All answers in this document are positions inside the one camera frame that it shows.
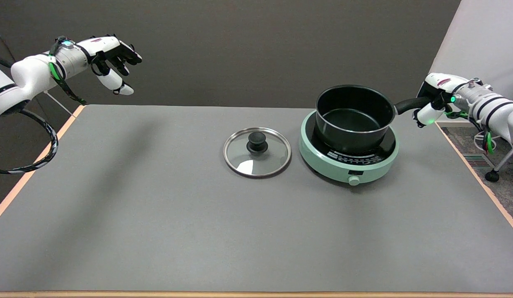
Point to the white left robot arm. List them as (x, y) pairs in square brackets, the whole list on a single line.
[(30, 74)]

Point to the chair base with black casters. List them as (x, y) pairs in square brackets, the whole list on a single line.
[(493, 174)]

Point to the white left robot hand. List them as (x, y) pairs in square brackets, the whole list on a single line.
[(101, 44)]

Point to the green induction cooker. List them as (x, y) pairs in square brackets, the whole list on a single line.
[(347, 169)]

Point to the metal floor vent grille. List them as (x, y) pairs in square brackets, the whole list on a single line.
[(473, 160)]

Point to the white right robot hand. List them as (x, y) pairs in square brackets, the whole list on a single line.
[(440, 82)]

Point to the glass lid with black knob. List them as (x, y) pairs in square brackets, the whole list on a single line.
[(264, 159)]

